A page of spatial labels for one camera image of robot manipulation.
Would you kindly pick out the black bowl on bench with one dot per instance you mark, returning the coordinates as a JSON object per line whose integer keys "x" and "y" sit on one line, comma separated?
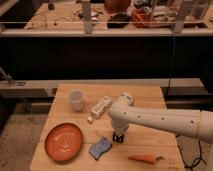
{"x": 119, "y": 20}

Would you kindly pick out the wooden background workbench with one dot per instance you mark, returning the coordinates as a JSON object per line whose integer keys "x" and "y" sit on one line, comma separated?
{"x": 65, "y": 19}

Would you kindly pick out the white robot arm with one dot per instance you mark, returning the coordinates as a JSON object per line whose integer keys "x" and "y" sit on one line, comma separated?
{"x": 191, "y": 123}

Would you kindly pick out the orange plate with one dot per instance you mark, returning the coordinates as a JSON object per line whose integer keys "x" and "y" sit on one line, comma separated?
{"x": 63, "y": 142}

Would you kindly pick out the orange carrot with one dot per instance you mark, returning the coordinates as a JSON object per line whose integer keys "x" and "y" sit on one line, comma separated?
{"x": 151, "y": 159}

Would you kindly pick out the grey metal post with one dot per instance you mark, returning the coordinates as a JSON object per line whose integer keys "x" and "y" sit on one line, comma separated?
{"x": 184, "y": 10}
{"x": 86, "y": 7}

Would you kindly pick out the blue sponge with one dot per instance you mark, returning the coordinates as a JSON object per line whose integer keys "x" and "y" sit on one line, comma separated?
{"x": 100, "y": 147}

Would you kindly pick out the orange tool on bench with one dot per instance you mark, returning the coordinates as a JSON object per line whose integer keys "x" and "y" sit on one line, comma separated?
{"x": 140, "y": 18}

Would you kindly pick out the grey metal post right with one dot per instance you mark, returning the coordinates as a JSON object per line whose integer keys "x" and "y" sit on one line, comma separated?
{"x": 184, "y": 10}

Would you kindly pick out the clear plastic cup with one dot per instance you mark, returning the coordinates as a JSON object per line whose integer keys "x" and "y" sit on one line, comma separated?
{"x": 76, "y": 98}

